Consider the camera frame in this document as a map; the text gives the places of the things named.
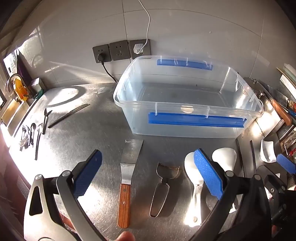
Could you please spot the clear plastic storage box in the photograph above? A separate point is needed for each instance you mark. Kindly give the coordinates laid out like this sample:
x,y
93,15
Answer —
x,y
185,92

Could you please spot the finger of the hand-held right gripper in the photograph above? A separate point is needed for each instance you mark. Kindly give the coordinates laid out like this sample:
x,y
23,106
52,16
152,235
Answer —
x,y
285,163

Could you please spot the steel sink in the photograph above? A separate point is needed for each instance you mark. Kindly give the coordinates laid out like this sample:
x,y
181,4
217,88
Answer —
x,y
13,111

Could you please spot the grey wall outlet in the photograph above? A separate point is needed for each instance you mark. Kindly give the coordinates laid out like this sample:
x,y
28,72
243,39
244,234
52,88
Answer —
x,y
119,50
148,52
96,49

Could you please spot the white charger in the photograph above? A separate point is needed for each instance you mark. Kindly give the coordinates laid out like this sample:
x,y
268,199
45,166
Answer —
x,y
138,49

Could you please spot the metal table knife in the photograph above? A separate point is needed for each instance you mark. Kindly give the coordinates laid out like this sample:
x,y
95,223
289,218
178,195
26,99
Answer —
x,y
69,115

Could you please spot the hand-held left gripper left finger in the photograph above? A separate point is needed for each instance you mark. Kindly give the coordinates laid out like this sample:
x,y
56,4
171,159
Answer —
x,y
87,173

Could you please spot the grey box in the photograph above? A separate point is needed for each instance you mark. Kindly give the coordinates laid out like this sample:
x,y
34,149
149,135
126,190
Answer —
x,y
37,85

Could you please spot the white rice spoon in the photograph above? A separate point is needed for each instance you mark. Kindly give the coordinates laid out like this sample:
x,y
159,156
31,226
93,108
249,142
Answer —
x,y
189,165
225,157

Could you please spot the person's left hand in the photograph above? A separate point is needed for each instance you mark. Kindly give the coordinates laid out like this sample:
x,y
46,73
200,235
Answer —
x,y
124,236

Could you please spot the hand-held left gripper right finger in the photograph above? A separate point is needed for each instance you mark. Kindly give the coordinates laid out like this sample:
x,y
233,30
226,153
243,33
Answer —
x,y
208,171

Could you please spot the small metal spoon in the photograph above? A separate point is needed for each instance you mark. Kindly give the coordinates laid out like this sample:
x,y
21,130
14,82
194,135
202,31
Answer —
x,y
45,112

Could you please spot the yellow bottle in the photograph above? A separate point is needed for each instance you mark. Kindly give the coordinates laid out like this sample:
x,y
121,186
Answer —
x,y
20,89

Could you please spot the metal peeler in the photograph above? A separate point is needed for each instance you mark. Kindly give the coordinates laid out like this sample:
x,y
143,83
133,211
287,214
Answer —
x,y
165,179

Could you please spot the metal faucet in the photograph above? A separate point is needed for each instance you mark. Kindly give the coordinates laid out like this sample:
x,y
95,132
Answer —
x,y
11,77

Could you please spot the white ceramic soup spoon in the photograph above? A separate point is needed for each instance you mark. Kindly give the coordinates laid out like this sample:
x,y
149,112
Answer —
x,y
266,150

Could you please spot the dark hanging cloth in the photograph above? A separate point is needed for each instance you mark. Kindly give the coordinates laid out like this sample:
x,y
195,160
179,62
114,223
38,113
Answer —
x,y
22,64

